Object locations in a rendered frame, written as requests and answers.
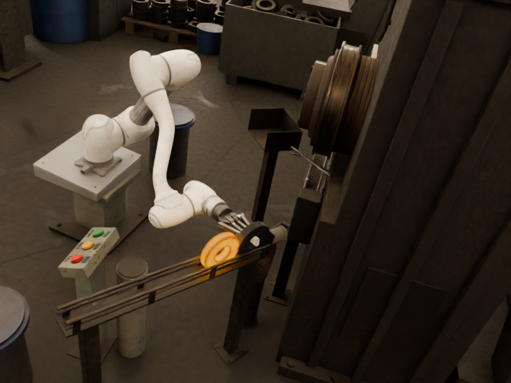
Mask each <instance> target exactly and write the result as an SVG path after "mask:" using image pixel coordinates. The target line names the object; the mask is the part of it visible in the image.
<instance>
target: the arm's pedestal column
mask: <svg viewBox="0 0 511 383"><path fill-rule="evenodd" d="M73 194H74V203H75V206H74V207H73V208H72V209H71V210H69V211H68V212H67V213H65V214H64V215H62V216H61V217H60V218H59V219H58V220H56V221H55V222H54V223H52V224H51V225H50V226H49V229H50V230H53V231H55V232H57V233H60V234H62V235H63V236H67V237H68V238H70V239H73V240H75V241H77V242H80V241H81V240H82V239H83V238H84V237H85V236H86V235H87V234H88V233H89V231H90V230H91V229H92V228H93V227H110V228H116V229H117V231H118V234H119V239H118V240H117V242H116V243H115V245H114V246H113V247H112V248H111V249H110V251H109V252H108V253H107V255H110V254H111V253H112V252H113V251H114V250H115V249H116V248H117V247H118V246H119V245H120V244H122V243H123V242H124V241H125V240H126V239H127V238H128V237H129V236H130V235H131V234H132V233H133V232H134V231H135V230H136V229H137V228H138V227H139V226H140V225H141V224H142V223H143V222H144V221H145V220H146V219H147V218H148V212H145V211H143V210H140V209H138V208H136V207H133V206H131V205H128V204H126V203H125V189H124V190H122V191H121V192H120V193H119V194H118V195H117V196H116V197H114V198H113V199H112V200H111V201H110V202H108V203H107V204H103V203H101V202H99V201H95V200H92V199H90V198H87V197H85V196H83V195H80V194H78V193H76V192H73Z"/></svg>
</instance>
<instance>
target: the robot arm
mask: <svg viewBox="0 0 511 383"><path fill-rule="evenodd" d="M129 66H130V71H131V74H132V79H133V81H134V83H135V86H136V87H137V90H138V92H139V93H140V94H141V98H140V99H139V101H138V102H137V103H136V104H135V106H130V107H129V108H128V109H126V110H125V111H124V112H122V113H121V114H119V115H118V116H117V117H115V118H113V119H111V118H109V117H108V116H105V115H93V116H90V117H89V118H87V120H86V121H85V123H84V125H83V128H82V132H81V146H82V151H83V157H81V158H80V159H79V160H76V161H75V166H79V167H82V169H81V173H82V174H86V173H88V172H93V173H96V174H97V175H98V176H100V177H104V176H105V175H106V174H107V173H108V172H109V171H110V170H111V169H112V168H113V167H114V166H115V165H116V164H117V163H120V162H122V158H121V157H118V156H116V155H114V154H113V153H114V152H116V151H117V150H118V149H119V148H120V147H123V146H127V145H130V144H134V143H136V142H139V141H142V140H144V139H145V138H148V137H149V136H150V135H151V134H152V132H153V131H154V128H155V122H154V118H153V115H154V116H155V117H156V119H157V121H158V124H159V129H160V133H159V139H158V143H157V152H156V156H155V161H154V169H153V184H154V190H155V194H156V198H155V200H154V206H153V207H152V208H151V209H150V211H149V213H148V218H149V220H150V222H151V224H152V225H153V226H155V227H156V228H160V229H164V228H168V227H171V226H175V225H178V224H180V223H182V222H184V221H186V220H188V219H189V218H190V217H192V216H195V215H197V214H206V215H207V216H208V217H210V218H211V219H212V220H216V221H217V222H218V227H217V228H218V229H222V230H223V231H225V232H230V233H232V234H234V235H235V237H237V236H238V235H239V234H240V232H241V231H242V230H243V229H244V228H245V227H246V226H248V225H249V224H250V223H249V222H248V220H247V219H246V218H245V217H244V214H243V213H241V215H237V214H235V213H234V212H233V211H232V210H231V209H230V208H229V207H228V206H227V204H226V202H225V201H223V200H222V199H220V198H219V197H218V196H217V195H216V193H215V192H214V191H213V190H212V189H211V188H209V187H208V186H207V185H205V184H203V183H201V182H198V181H191V182H188V183H187V184H186V185H185V187H184V189H183V194H179V193H178V191H175V190H172V188H171V187H169V185H168V183H167V167H168V163H169V159H170V153H171V149H172V145H173V139H174V131H175V128H174V120H173V114H172V111H171V108H170V104H169V101H168V98H167V97H168V96H169V95H170V94H171V93H172V92H173V91H175V90H178V89H179V88H181V87H182V86H183V85H185V84H187V83H188V82H190V81H191V80H192V79H194V78H195V77H196V76H197V75H198V74H199V72H200V70H201V62H200V59H199V57H198V56H197V55H196V54H195V53H194V52H192V51H189V50H184V49H178V50H173V51H169V52H164V53H161V54H159V55H153V56H151V55H150V53H149V52H145V51H138V52H136V53H134V54H133V55H131V57H130V61H129ZM238 218H239V219H238ZM240 220H241V222H240Z"/></svg>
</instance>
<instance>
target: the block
mask: <svg viewBox="0 0 511 383"><path fill-rule="evenodd" d="M322 197H323V195H322V193H321V192H318V191H313V190H310V189H308V188H301V189H300V190H299V193H298V196H297V200H296V204H295V207H294V212H293V215H292V217H291V221H290V226H289V229H288V232H287V239H289V240H292V241H295V242H299V243H302V244H304V245H307V244H308V243H309V241H310V238H311V235H312V234H313V231H314V230H313V228H314V225H315V222H316V218H317V215H318V212H319V210H320V209H321V206H322V205H321V203H322Z"/></svg>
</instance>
